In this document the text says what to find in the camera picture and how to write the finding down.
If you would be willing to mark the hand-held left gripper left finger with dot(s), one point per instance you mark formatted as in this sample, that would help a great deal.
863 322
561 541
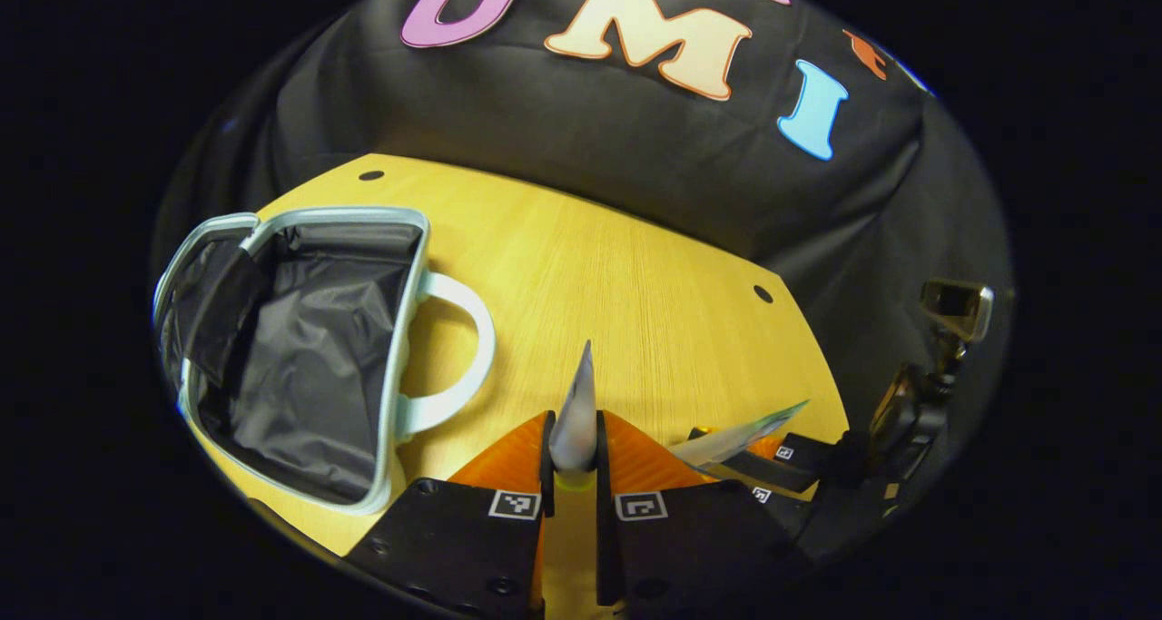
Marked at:
548 475

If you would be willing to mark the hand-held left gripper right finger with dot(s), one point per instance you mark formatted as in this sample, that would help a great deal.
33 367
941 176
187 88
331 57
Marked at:
602 475

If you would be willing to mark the small white tube green cap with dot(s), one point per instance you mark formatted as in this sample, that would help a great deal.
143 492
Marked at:
576 420

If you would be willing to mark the black backdrop cloth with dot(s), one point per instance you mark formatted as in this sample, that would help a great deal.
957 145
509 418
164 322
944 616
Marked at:
590 148

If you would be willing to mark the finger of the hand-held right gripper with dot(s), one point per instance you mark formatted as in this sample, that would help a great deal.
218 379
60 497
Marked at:
772 475
808 452

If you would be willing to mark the light blue suitcase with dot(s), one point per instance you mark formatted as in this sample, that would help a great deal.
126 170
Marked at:
300 357

